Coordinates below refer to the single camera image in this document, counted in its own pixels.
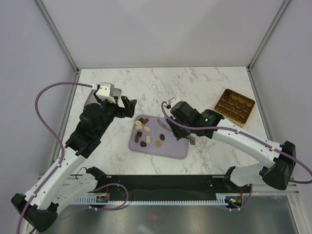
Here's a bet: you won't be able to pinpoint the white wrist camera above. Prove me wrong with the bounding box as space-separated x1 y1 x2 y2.
165 97 182 109
92 82 116 103

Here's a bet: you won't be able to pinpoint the dark heart chocolate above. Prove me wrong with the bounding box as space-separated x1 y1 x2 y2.
140 141 147 147

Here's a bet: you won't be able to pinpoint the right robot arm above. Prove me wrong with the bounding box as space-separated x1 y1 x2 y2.
161 98 296 193

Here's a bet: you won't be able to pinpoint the aluminium frame post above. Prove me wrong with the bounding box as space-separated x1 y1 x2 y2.
34 0 79 74
246 0 297 71

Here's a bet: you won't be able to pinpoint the white cable duct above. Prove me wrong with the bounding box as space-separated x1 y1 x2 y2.
72 195 228 206

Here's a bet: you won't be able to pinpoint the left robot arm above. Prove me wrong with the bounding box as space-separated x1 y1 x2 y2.
11 96 137 233

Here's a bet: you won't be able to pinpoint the lavender plastic tray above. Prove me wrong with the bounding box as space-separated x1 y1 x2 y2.
129 115 189 159

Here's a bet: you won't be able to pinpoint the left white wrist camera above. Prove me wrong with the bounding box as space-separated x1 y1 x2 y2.
92 82 116 103

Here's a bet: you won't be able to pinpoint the right aluminium frame post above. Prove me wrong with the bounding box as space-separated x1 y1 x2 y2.
246 0 297 71

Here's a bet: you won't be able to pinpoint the left aluminium frame post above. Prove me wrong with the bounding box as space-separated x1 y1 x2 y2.
34 0 79 74

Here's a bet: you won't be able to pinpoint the metal tongs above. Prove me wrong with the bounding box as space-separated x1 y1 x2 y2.
157 118 195 145

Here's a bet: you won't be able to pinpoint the dark oval chocolate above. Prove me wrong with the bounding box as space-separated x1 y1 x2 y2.
159 134 165 141

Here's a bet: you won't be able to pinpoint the white flat oval chocolate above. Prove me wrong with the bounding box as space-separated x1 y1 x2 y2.
135 120 142 126

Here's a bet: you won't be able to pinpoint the gold chocolate box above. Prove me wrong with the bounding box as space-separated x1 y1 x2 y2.
214 89 255 127

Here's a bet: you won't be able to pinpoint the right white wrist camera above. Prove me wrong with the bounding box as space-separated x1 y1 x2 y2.
165 97 182 109

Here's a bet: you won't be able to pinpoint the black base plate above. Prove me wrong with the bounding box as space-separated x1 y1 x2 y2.
103 175 251 201

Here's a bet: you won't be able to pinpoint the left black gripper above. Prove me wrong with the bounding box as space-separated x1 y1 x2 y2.
95 92 137 137

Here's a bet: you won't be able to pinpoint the silver metal tray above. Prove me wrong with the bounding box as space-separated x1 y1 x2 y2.
84 88 121 107

